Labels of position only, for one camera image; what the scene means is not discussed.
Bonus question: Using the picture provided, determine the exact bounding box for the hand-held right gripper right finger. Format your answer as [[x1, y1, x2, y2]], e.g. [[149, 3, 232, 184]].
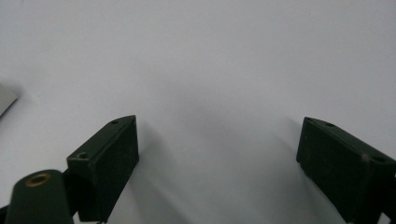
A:
[[295, 116, 396, 224]]

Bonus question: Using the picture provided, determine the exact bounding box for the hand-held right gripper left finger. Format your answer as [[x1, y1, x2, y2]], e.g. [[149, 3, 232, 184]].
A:
[[66, 115, 140, 224]]

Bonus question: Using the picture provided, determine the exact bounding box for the black and grey case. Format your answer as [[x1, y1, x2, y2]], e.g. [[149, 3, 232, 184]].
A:
[[0, 83, 19, 118]]

